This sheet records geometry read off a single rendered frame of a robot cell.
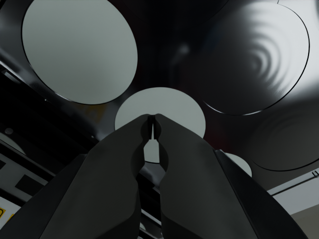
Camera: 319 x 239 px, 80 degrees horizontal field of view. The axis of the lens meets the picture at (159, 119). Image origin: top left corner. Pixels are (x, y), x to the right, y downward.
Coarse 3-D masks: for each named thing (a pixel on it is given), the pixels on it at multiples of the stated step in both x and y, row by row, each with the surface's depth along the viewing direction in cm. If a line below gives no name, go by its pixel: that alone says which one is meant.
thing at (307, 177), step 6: (318, 168) 24; (306, 174) 25; (312, 174) 24; (294, 180) 25; (300, 180) 25; (306, 180) 25; (282, 186) 26; (288, 186) 26; (294, 186) 25; (270, 192) 26; (276, 192) 26
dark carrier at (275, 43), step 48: (144, 0) 15; (192, 0) 15; (240, 0) 15; (288, 0) 15; (0, 48) 17; (144, 48) 17; (192, 48) 17; (240, 48) 17; (288, 48) 17; (48, 96) 19; (192, 96) 19; (240, 96) 19; (288, 96) 19; (240, 144) 22; (288, 144) 22
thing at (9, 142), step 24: (0, 72) 21; (24, 96) 22; (0, 120) 18; (48, 120) 24; (72, 120) 25; (0, 144) 17; (24, 144) 18; (48, 168) 19; (144, 192) 31; (144, 216) 26
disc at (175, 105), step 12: (132, 96) 19; (144, 96) 19; (156, 96) 19; (168, 96) 19; (180, 96) 19; (120, 108) 20; (132, 108) 20; (144, 108) 20; (156, 108) 20; (168, 108) 20; (180, 108) 20; (192, 108) 20; (120, 120) 21; (180, 120) 21; (192, 120) 21; (204, 120) 21; (204, 132) 21; (156, 144) 22; (144, 156) 23; (156, 156) 23
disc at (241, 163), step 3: (225, 153) 23; (228, 153) 23; (231, 156) 23; (234, 156) 23; (237, 156) 23; (234, 159) 23; (237, 159) 23; (240, 159) 23; (237, 162) 24; (240, 162) 24; (243, 162) 24; (240, 165) 24; (243, 165) 24; (246, 165) 24; (243, 168) 24; (246, 168) 24; (249, 168) 24; (246, 171) 24; (249, 171) 24; (249, 174) 25
